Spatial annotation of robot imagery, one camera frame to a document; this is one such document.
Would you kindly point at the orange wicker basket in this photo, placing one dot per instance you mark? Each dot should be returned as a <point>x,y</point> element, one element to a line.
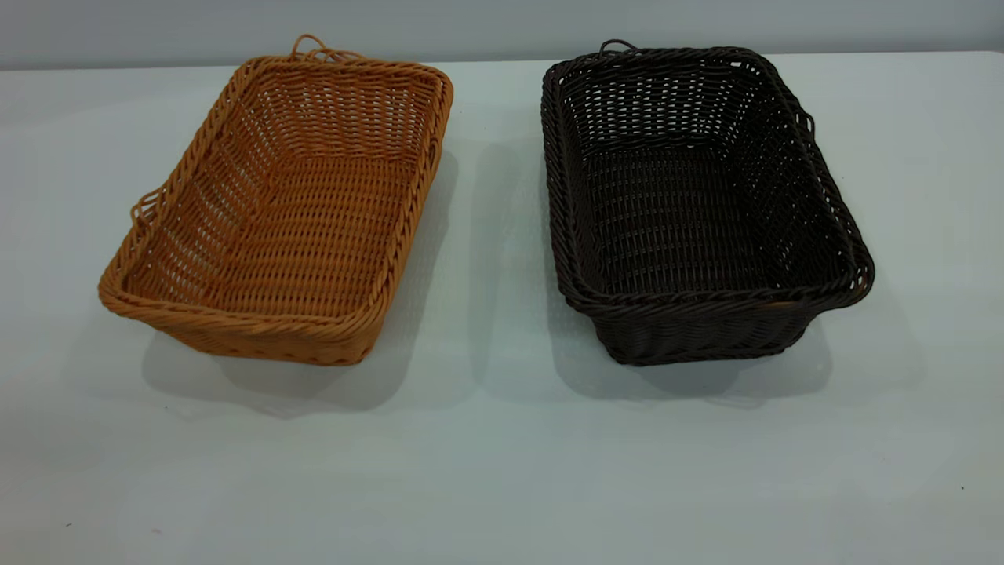
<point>314,235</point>

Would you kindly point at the dark brown wicker basket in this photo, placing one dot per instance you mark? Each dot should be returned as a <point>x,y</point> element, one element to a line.
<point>667,227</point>

